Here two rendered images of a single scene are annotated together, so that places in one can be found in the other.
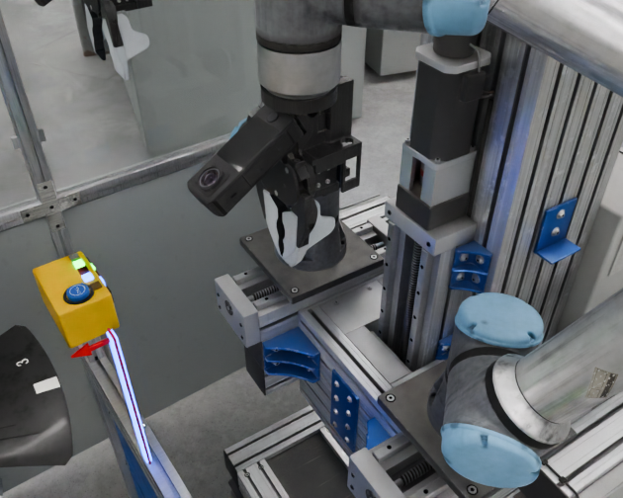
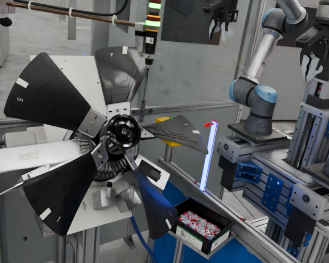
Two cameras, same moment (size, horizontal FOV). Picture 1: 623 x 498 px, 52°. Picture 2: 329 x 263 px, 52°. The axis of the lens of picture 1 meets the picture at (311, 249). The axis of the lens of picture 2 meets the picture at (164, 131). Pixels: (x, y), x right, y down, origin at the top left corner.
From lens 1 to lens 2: 0.87 m
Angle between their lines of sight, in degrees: 17
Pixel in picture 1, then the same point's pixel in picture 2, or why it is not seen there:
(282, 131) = (324, 28)
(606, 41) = not seen: outside the picture
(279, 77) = (328, 12)
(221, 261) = (188, 158)
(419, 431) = (322, 176)
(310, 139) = (326, 36)
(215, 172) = (305, 36)
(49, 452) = (202, 148)
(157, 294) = not seen: hidden behind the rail
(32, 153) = (143, 86)
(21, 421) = (191, 138)
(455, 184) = not seen: outside the picture
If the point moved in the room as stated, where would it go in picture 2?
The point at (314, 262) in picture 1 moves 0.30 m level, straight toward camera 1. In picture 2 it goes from (263, 131) to (279, 157)
